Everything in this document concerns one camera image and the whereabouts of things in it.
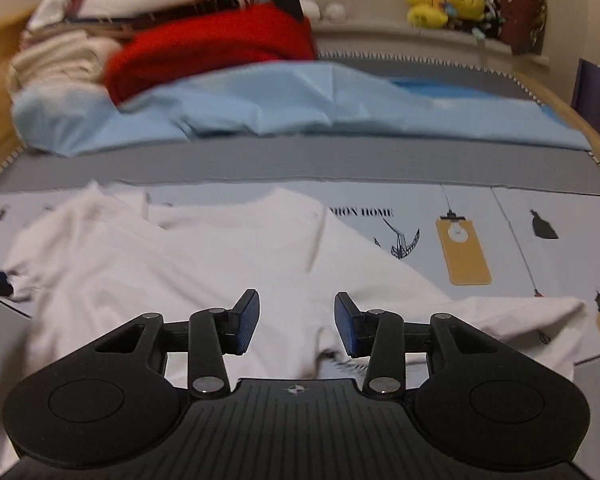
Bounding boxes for brown cushion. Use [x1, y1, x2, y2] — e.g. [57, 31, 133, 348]
[497, 0, 548, 56]

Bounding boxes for red cloth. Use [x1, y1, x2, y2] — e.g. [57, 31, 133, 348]
[104, 2, 317, 106]

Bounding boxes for white t-shirt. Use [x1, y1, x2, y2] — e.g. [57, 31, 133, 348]
[0, 182, 588, 480]

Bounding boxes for printed bed sheet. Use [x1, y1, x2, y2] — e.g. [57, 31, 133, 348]
[0, 182, 600, 480]

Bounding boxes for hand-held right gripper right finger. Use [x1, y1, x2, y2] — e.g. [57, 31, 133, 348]
[334, 291, 501, 401]

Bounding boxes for grey mattress cover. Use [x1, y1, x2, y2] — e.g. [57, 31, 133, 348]
[0, 52, 600, 198]

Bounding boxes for beige window ledge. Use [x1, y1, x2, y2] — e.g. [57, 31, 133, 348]
[310, 0, 551, 67]

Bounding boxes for light blue sheet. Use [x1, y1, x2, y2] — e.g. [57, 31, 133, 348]
[11, 60, 593, 157]

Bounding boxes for pile of cream clothes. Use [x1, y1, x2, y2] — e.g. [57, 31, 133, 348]
[6, 0, 261, 106]

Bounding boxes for purple box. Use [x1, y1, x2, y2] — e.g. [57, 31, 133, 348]
[572, 58, 600, 131]

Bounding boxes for yellow plush toy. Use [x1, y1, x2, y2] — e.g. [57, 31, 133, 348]
[445, 0, 486, 23]
[406, 0, 450, 29]

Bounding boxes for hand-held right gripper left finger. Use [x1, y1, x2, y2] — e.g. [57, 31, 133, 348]
[94, 289, 260, 401]

